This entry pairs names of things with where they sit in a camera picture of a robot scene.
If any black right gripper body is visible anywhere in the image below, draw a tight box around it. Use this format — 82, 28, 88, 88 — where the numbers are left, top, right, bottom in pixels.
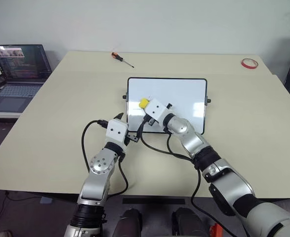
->
142, 115, 158, 127

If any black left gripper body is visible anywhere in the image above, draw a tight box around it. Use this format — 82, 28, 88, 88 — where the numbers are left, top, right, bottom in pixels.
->
124, 132, 139, 146

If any yellow whiteboard eraser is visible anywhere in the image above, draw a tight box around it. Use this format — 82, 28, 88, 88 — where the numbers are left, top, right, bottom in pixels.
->
138, 98, 151, 110

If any black-framed whiteboard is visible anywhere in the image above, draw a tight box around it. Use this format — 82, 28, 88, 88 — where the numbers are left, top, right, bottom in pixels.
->
123, 77, 212, 135

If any dark rounded shape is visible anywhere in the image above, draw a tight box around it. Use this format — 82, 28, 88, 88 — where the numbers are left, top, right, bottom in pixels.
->
114, 208, 143, 237
171, 206, 210, 237

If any grey open laptop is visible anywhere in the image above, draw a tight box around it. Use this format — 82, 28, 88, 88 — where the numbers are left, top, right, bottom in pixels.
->
0, 44, 53, 113

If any red tape roll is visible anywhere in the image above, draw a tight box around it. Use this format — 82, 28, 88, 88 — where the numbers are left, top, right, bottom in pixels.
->
241, 58, 259, 71

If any small orange-red object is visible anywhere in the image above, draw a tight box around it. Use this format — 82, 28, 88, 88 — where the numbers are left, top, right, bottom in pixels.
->
209, 223, 225, 237

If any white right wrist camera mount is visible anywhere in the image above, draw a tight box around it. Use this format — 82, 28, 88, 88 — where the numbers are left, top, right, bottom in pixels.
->
144, 98, 174, 123

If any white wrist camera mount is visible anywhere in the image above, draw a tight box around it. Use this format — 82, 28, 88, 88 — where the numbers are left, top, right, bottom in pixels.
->
144, 98, 174, 123
105, 118, 129, 150

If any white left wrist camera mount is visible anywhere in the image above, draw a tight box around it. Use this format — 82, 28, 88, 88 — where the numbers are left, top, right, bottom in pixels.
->
105, 118, 129, 150

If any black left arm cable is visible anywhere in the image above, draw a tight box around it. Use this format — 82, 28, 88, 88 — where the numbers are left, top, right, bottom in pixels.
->
81, 119, 129, 197

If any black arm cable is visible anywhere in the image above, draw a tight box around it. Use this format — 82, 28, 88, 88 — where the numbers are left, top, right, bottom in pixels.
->
136, 120, 251, 237
81, 119, 129, 197

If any orange-handled screwdriver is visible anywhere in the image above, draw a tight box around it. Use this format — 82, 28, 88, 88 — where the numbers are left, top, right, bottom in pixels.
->
110, 52, 135, 69

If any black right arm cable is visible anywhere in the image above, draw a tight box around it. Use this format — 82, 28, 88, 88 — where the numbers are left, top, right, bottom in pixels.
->
136, 120, 251, 237

